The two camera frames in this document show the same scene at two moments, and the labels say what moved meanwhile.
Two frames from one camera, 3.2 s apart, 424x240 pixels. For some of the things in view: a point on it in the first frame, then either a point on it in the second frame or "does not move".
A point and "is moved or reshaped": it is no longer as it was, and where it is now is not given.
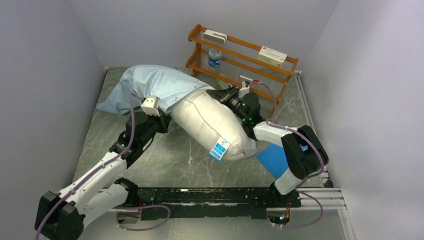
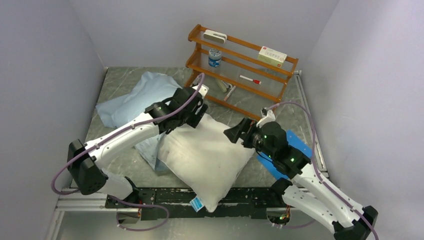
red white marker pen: x=250 y=79 does not move
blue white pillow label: x=220 y=148 → x=196 y=204
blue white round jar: x=214 y=57 does not move
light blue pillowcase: x=145 y=81 is moved or reshaped
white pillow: x=221 y=134 is moved or reshaped
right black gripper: x=218 y=94 → x=246 y=125
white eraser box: x=217 y=36 does not move
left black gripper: x=163 y=121 → x=195 y=118
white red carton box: x=271 y=56 does not move
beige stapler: x=223 y=85 does not move
